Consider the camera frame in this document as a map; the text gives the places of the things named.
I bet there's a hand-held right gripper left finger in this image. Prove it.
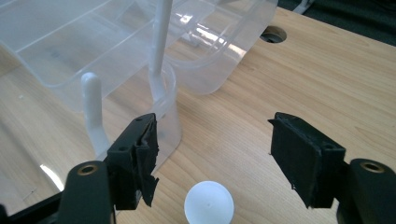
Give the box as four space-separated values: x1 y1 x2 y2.
106 113 160 210

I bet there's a clear plastic storage box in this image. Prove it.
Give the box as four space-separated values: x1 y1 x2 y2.
0 0 279 175

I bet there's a small white bottle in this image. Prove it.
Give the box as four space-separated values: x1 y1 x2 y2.
183 180 235 224

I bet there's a white metal desk frame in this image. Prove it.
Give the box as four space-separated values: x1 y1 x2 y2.
292 0 316 15

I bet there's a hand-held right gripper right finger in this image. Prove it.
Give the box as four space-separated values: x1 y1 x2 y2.
268 111 347 209

